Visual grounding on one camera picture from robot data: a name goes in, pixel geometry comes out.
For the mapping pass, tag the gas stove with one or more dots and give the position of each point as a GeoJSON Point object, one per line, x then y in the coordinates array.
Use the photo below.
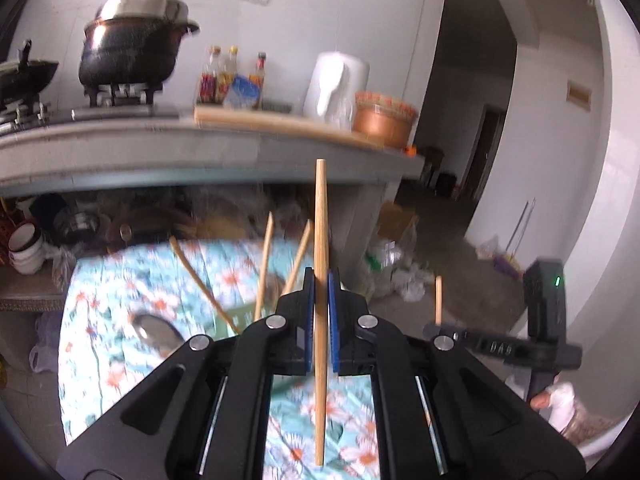
{"type": "Point", "coordinates": [100, 107]}

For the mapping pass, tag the white electric kettle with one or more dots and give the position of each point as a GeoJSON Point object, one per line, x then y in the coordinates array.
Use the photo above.
{"type": "Point", "coordinates": [332, 90]}

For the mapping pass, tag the black cooking pot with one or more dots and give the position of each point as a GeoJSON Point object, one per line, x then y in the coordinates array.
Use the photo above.
{"type": "Point", "coordinates": [125, 55]}

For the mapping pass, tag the copper basin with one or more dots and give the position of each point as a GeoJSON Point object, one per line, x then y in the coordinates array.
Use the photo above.
{"type": "Point", "coordinates": [382, 125]}

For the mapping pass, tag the steel bowl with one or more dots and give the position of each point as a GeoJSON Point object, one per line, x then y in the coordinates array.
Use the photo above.
{"type": "Point", "coordinates": [77, 225]}

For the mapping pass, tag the stack of white bowls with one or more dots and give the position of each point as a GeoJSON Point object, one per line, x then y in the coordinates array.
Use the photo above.
{"type": "Point", "coordinates": [26, 250]}

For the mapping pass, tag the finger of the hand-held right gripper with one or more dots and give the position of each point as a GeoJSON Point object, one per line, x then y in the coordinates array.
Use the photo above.
{"type": "Point", "coordinates": [465, 341]}

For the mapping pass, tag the white plastic bag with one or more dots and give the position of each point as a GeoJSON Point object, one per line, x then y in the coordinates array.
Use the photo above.
{"type": "Point", "coordinates": [487, 249]}

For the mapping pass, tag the small orange object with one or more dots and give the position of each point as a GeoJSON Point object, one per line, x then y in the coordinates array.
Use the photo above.
{"type": "Point", "coordinates": [410, 150]}

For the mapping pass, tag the black wok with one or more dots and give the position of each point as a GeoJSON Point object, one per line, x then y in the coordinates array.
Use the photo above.
{"type": "Point", "coordinates": [27, 72]}

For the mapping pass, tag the steel pot lid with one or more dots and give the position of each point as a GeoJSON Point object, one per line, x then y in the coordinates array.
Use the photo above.
{"type": "Point", "coordinates": [140, 7]}

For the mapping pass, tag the large metal spoon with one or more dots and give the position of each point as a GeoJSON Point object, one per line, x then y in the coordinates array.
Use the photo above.
{"type": "Point", "coordinates": [155, 331]}

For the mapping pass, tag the person's right hand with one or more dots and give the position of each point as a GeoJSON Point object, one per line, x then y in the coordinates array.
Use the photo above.
{"type": "Point", "coordinates": [560, 400]}

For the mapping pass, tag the concrete kitchen counter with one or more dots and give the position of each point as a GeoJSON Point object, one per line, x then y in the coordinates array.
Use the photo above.
{"type": "Point", "coordinates": [200, 160]}

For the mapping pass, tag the dark door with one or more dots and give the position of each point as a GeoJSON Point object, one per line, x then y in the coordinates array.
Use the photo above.
{"type": "Point", "coordinates": [484, 155]}

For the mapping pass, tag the black bin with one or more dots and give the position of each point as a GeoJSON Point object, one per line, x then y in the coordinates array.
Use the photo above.
{"type": "Point", "coordinates": [445, 186]}

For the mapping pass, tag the cardboard box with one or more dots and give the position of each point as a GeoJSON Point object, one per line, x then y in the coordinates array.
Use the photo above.
{"type": "Point", "coordinates": [395, 222]}

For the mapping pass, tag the tan wall panel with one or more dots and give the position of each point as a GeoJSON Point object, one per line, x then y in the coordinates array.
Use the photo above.
{"type": "Point", "coordinates": [580, 94]}

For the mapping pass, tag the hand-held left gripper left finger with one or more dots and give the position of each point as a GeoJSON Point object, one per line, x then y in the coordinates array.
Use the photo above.
{"type": "Point", "coordinates": [309, 310]}

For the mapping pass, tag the purple broom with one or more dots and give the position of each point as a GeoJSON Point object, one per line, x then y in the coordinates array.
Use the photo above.
{"type": "Point", "coordinates": [510, 265]}

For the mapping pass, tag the green plastic utensil holder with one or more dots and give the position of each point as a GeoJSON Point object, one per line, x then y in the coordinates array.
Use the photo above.
{"type": "Point", "coordinates": [245, 317]}

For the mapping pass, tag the metal poles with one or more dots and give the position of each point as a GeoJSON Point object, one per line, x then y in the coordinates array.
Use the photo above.
{"type": "Point", "coordinates": [520, 225]}

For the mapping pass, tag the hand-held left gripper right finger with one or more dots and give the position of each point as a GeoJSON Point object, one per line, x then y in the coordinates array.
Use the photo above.
{"type": "Point", "coordinates": [333, 310]}

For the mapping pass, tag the pile of white plastic bags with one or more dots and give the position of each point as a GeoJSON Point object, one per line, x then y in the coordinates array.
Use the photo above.
{"type": "Point", "coordinates": [400, 270]}

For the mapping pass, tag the blue packet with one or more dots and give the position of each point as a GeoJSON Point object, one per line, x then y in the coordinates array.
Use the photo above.
{"type": "Point", "coordinates": [242, 92]}

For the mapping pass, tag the glass sauce bottle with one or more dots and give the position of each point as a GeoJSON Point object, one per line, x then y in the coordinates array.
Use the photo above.
{"type": "Point", "coordinates": [229, 70]}
{"type": "Point", "coordinates": [257, 75]}
{"type": "Point", "coordinates": [209, 82]}

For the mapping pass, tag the yellow bag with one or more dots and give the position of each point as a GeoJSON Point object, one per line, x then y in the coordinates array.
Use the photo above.
{"type": "Point", "coordinates": [227, 225]}

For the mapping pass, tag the floral blanket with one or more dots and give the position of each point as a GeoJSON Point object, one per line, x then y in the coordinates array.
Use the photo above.
{"type": "Point", "coordinates": [110, 310]}

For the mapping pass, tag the person's right forearm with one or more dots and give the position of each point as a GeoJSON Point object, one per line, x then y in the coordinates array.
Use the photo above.
{"type": "Point", "coordinates": [587, 425]}

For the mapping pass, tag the wooden cutting board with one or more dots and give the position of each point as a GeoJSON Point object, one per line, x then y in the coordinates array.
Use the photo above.
{"type": "Point", "coordinates": [280, 122]}

